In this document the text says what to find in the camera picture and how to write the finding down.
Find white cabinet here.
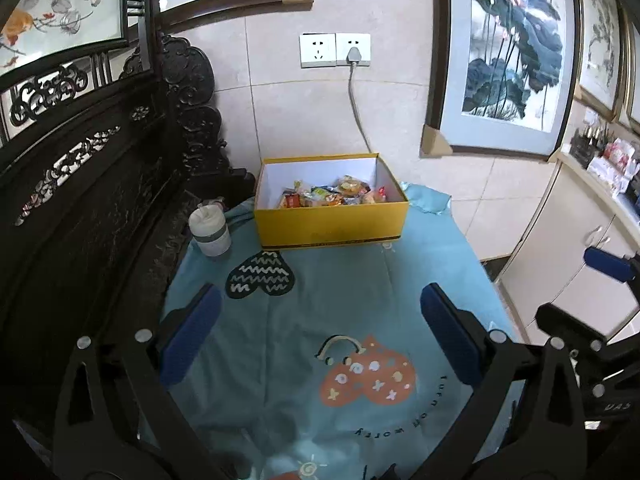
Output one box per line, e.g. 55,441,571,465
495,152,640,346

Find grey power cable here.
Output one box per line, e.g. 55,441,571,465
347,64,374,155

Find white wall socket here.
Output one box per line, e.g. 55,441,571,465
335,32,372,67
299,32,337,68

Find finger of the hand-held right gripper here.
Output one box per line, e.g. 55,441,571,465
582,246,640,285
535,302,608,347

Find set of dark bottles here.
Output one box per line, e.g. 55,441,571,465
570,127,613,171

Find pile of assorted snack packets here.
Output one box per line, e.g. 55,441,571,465
276,175,388,209

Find light blue printed tablecloth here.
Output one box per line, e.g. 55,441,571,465
137,182,526,480

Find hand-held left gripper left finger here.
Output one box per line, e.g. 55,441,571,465
52,282,236,480

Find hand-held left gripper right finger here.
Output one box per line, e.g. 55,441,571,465
420,282,588,480

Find pink white packages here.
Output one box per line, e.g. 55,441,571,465
587,137,640,196

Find gold framed branch painting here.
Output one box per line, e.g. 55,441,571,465
572,0,626,121

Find framed lotus painting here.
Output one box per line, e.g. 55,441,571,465
419,0,581,162

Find white lidded cup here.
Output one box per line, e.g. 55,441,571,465
188,203,233,259

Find bird embroidery panel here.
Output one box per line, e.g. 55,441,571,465
0,0,128,78

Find yellow cardboard box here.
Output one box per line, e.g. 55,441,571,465
253,152,411,251

